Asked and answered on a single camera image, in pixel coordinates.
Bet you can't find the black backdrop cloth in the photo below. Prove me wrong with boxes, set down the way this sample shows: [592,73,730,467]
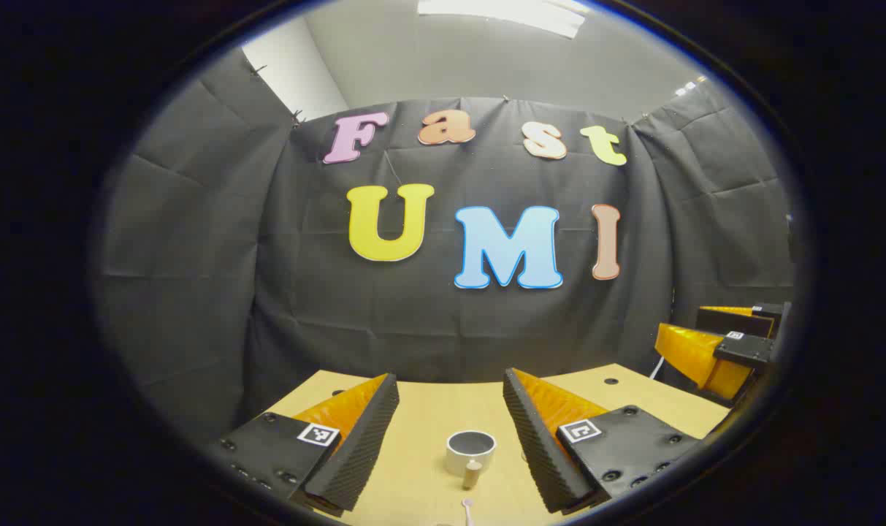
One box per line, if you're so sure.
[96,47,798,439]

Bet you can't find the white cup with wooden handle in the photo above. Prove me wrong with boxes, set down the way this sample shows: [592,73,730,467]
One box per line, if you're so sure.
[446,430,497,490]

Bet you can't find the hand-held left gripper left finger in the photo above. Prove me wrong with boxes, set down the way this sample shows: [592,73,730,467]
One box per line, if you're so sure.
[207,373,400,516]

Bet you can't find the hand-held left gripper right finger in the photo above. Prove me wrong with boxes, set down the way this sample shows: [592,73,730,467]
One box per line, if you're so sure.
[503,367,706,514]

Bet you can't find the ceiling light panel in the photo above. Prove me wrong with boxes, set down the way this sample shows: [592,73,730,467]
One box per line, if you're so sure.
[417,0,587,39]

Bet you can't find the wooden desktop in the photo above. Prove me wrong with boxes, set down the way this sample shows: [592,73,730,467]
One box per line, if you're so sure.
[264,363,732,526]

